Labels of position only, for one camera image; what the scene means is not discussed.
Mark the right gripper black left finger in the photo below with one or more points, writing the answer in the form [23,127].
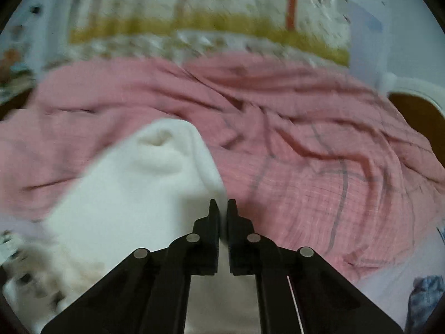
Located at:
[147,292]

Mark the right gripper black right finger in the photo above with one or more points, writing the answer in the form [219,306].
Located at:
[299,291]

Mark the cream white printed hoodie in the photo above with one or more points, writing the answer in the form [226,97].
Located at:
[146,191]

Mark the blue white plaid garment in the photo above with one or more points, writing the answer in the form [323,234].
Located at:
[426,294]

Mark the pink plaid quilt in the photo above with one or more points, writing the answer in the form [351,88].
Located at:
[313,157]

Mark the white and brown headboard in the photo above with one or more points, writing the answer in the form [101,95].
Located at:
[422,105]

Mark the tree and grass pattern curtain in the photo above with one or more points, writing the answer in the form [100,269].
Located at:
[316,31]

